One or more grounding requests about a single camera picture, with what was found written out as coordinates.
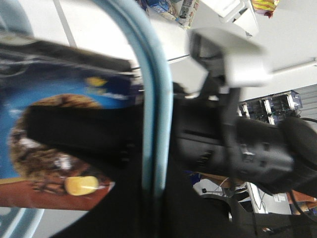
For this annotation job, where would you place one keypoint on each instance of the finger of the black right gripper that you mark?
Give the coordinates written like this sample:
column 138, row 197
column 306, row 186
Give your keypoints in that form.
column 113, row 136

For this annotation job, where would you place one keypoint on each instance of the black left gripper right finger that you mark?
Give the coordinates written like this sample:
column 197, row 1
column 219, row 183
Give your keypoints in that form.
column 186, row 215

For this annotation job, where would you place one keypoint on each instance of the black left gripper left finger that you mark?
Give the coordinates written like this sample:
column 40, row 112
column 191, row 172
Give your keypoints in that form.
column 119, row 214

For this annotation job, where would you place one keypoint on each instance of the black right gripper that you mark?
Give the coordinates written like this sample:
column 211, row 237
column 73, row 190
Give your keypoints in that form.
column 208, row 137

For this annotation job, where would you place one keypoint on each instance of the light blue shopping basket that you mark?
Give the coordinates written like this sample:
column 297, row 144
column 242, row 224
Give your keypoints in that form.
column 156, row 83

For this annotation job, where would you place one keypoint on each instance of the blue chocolate cookie box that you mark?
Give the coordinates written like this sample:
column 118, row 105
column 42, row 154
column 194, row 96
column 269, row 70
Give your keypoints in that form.
column 36, row 72

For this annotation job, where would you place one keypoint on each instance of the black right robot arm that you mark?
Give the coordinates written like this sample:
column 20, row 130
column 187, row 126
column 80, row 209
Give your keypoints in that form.
column 301, row 141

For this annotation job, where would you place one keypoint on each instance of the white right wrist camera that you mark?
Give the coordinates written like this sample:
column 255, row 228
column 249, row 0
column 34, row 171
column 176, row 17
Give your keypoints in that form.
column 242, row 62

